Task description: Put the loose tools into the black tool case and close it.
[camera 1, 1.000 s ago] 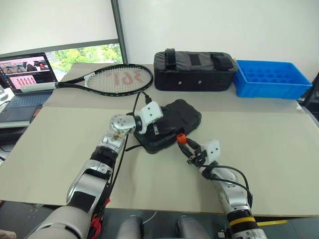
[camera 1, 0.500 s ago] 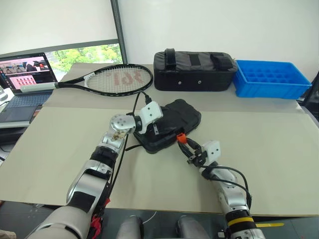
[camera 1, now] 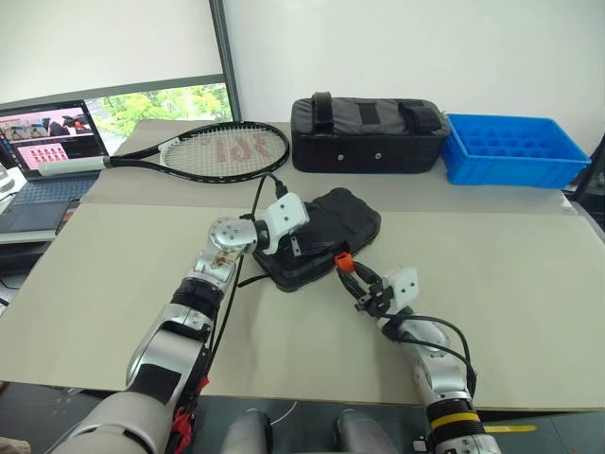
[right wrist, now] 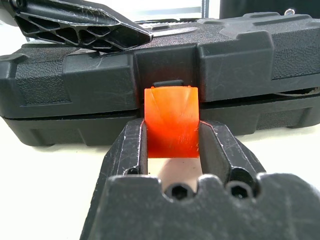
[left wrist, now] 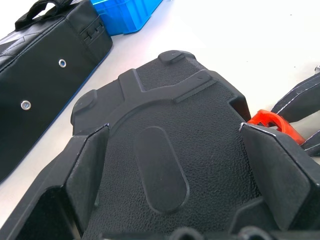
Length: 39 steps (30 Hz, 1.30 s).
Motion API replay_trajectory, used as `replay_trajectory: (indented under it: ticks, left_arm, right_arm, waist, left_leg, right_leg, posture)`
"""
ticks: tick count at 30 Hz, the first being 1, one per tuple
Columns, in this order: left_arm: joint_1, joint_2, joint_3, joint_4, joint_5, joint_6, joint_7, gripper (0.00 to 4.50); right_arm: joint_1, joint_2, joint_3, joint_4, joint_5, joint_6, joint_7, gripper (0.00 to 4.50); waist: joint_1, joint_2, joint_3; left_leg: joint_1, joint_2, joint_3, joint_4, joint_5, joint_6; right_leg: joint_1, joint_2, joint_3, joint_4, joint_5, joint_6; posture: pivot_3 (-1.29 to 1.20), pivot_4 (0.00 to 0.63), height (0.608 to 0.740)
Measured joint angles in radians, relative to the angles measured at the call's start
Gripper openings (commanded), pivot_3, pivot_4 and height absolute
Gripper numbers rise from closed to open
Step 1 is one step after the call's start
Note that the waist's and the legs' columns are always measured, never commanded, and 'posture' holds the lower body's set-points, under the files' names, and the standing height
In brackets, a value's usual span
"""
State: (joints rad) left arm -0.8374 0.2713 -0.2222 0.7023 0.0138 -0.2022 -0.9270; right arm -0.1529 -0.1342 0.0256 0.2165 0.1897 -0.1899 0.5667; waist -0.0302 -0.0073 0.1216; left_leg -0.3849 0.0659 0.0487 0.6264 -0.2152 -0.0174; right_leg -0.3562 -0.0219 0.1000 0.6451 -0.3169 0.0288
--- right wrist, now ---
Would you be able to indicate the black white tennis racket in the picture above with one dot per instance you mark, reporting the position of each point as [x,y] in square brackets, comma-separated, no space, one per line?
[162,22]

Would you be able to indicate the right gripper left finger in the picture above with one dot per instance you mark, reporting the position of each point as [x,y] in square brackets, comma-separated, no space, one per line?
[125,150]

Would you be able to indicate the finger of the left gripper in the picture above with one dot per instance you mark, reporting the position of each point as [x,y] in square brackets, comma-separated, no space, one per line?
[75,15]

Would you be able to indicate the orange case latch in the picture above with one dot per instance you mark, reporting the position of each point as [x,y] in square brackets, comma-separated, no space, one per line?
[172,120]

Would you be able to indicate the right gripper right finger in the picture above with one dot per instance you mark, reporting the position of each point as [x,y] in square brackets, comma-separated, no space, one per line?
[225,150]

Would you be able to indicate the black plastic tool case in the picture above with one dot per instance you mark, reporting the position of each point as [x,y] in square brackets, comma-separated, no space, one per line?
[250,62]

